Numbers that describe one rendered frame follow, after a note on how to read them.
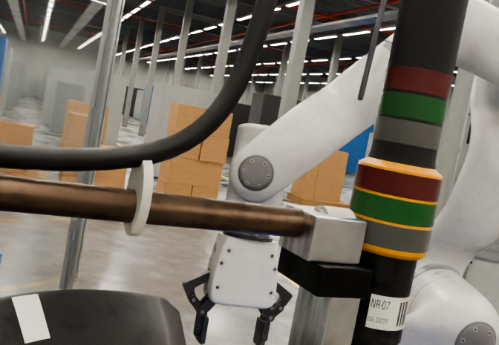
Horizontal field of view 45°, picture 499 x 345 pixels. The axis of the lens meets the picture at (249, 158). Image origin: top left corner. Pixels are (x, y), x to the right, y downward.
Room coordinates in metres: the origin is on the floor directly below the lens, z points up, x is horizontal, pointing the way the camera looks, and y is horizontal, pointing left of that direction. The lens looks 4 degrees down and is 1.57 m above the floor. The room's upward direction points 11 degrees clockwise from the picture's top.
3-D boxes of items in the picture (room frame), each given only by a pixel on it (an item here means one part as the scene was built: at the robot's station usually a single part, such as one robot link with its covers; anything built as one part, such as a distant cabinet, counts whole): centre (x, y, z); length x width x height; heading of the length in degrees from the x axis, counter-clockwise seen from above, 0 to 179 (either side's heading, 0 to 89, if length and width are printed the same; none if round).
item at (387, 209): (0.31, -0.08, 1.54); 0.04 x 0.04 x 0.01
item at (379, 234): (0.31, -0.08, 1.52); 0.04 x 0.04 x 0.01
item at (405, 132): (0.31, -0.08, 1.58); 0.03 x 0.03 x 0.01
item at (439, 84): (0.31, -0.08, 1.60); 0.03 x 0.03 x 0.01
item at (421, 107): (0.31, -0.08, 1.59); 0.03 x 0.03 x 0.01
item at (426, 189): (0.31, -0.08, 1.55); 0.04 x 0.04 x 0.01
